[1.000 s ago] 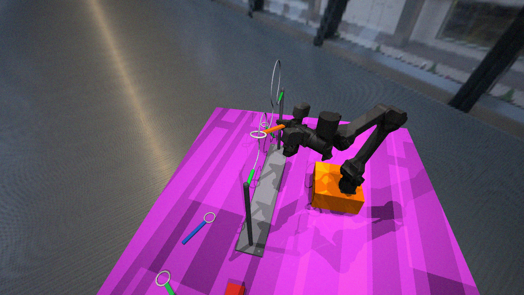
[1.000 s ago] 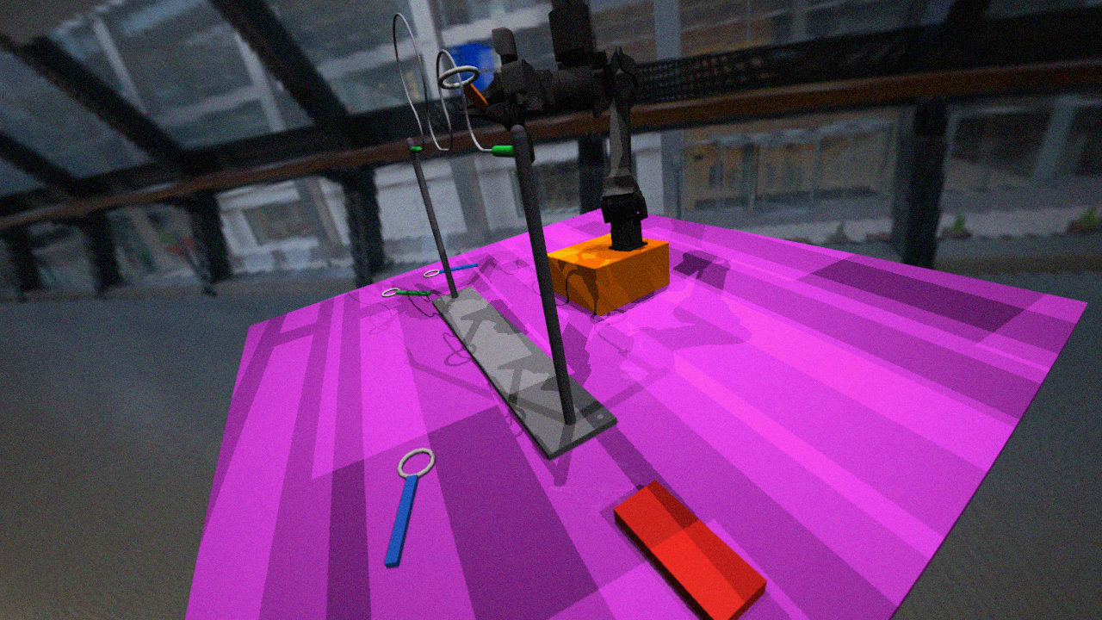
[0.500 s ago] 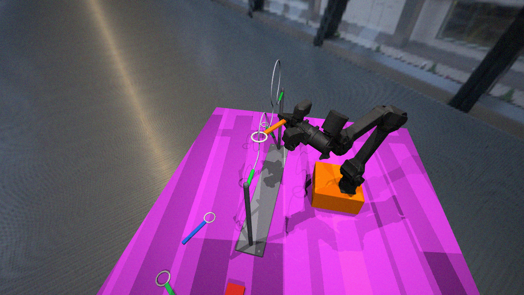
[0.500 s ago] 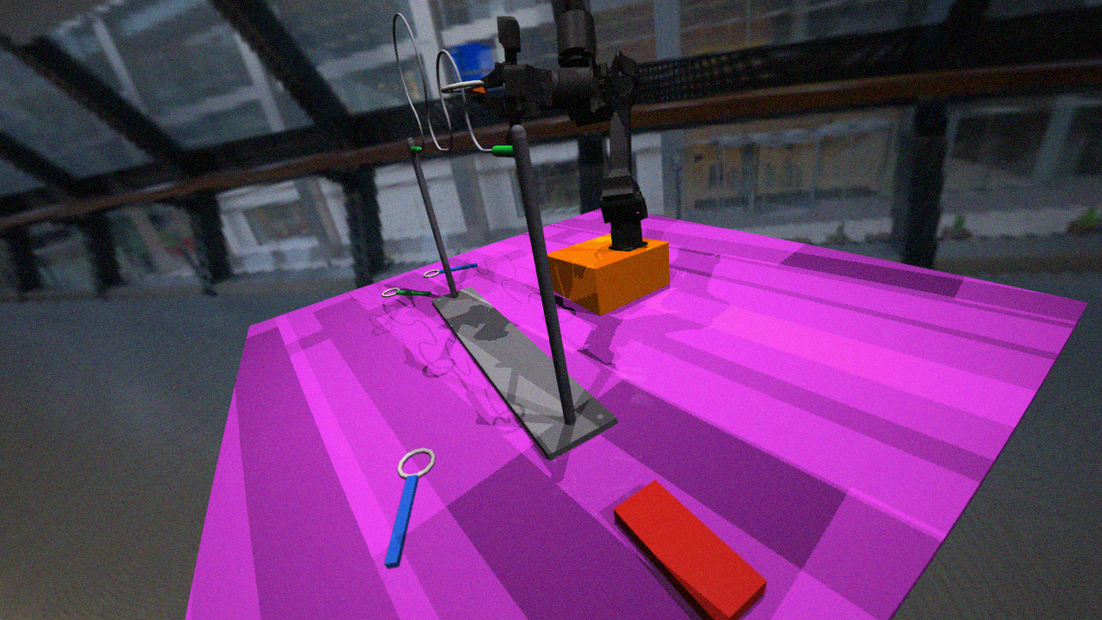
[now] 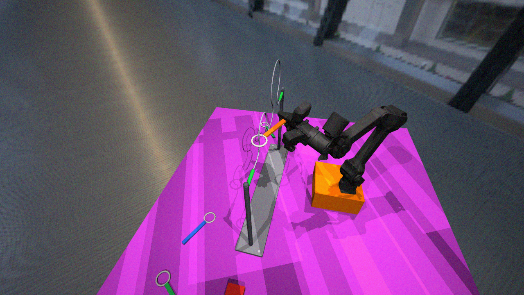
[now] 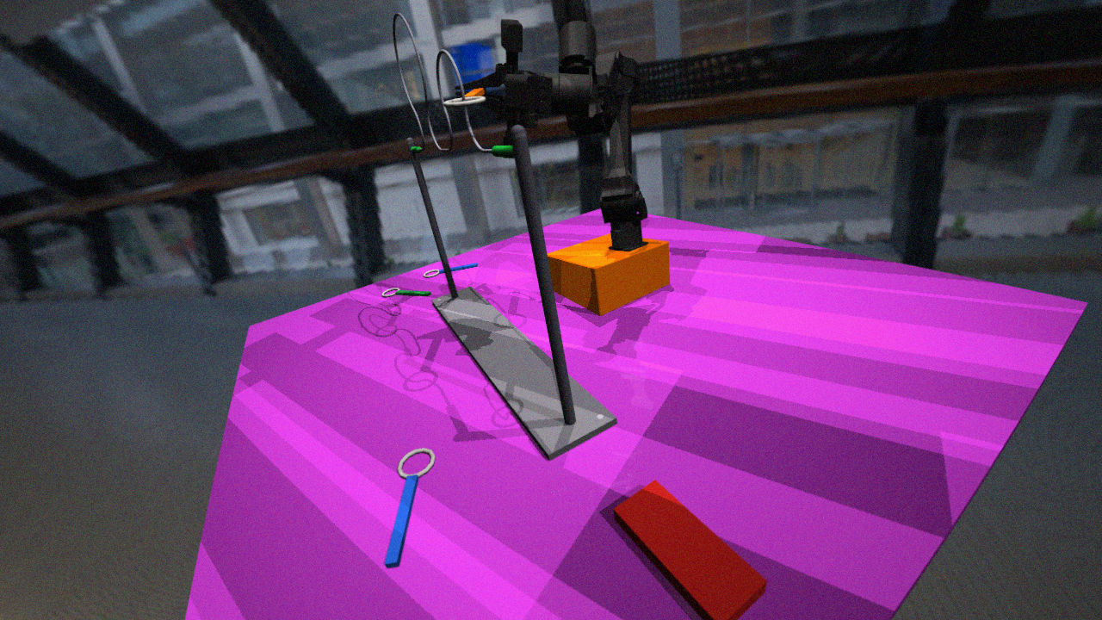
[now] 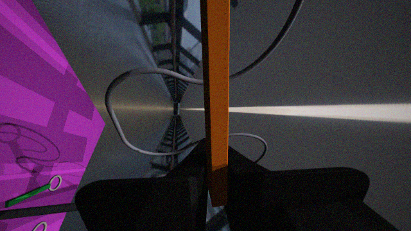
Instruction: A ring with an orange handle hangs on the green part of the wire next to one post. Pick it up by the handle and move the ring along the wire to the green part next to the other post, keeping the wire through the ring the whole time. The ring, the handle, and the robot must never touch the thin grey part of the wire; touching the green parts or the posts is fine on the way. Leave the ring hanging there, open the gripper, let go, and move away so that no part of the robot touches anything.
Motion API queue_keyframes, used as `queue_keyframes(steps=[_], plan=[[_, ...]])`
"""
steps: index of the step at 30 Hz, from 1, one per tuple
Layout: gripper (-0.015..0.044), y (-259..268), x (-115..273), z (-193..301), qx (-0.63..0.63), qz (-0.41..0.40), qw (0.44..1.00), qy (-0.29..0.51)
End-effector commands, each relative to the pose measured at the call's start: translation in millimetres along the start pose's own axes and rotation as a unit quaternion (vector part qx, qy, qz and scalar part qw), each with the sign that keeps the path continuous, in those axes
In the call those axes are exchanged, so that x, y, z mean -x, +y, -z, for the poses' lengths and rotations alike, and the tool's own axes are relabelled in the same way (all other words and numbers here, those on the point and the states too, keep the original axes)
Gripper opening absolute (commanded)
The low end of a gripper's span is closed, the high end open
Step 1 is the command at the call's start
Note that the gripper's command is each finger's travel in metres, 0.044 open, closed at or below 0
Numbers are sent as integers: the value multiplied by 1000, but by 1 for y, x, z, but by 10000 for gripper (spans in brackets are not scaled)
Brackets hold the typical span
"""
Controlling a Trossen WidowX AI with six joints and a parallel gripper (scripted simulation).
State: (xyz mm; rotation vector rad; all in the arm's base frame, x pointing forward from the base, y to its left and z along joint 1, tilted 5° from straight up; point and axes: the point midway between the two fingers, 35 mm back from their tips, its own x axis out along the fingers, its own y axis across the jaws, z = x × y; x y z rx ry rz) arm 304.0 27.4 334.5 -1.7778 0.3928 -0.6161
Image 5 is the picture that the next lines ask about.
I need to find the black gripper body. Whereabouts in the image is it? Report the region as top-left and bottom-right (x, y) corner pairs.
(290, 100), (320, 146)

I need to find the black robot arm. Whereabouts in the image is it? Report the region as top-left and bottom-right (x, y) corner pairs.
(282, 105), (408, 195)

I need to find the red rectangular block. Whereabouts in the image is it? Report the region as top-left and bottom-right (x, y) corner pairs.
(225, 283), (245, 295)

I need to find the orange bar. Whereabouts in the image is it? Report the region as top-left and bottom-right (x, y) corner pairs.
(251, 119), (286, 147)

